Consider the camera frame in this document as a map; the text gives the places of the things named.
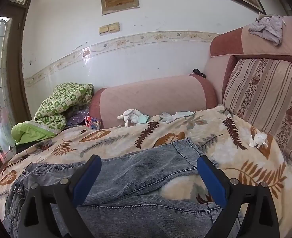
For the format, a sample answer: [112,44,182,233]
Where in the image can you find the wall plaque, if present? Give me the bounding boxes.
[101,0,139,16]

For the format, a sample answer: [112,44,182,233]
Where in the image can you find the pink sofa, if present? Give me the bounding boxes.
[89,16,292,179]

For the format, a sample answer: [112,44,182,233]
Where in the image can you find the leaf print blanket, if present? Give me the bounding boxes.
[0,104,292,238]

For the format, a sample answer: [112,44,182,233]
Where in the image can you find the lime green cloth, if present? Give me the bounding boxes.
[11,120,59,144]

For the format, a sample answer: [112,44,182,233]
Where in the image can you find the striped floral cushion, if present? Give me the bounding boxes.
[223,58,292,169]

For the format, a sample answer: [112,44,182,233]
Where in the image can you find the crumpled white tissue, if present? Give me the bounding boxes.
[248,132,268,148]

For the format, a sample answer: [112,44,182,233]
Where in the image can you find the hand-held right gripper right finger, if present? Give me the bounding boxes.
[197,156,280,238]

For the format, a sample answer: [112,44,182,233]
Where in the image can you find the lilac cloth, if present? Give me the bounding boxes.
[248,15,284,46]

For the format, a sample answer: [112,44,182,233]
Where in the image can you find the green patterned quilt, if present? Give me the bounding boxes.
[34,82,95,131]

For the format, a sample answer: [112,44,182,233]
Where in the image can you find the grey-blue denim pants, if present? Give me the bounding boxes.
[3,137,243,238]

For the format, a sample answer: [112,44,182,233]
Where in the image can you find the small colourful box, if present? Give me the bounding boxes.
[84,116,102,130]

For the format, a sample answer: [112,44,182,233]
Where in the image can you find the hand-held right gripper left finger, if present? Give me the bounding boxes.
[18,154,102,238]

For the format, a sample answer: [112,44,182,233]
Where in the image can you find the purple plastic bag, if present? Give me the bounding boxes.
[66,105,90,127]

